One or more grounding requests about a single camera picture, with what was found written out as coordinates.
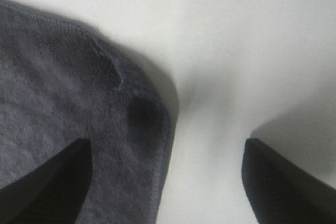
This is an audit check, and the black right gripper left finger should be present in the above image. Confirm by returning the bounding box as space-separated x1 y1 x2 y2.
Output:
1 138 92 223

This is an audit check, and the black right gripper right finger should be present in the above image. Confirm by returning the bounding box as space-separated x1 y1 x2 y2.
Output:
241 138 335 223

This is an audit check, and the dark navy towel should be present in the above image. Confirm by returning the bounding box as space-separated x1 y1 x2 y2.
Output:
1 0 174 223

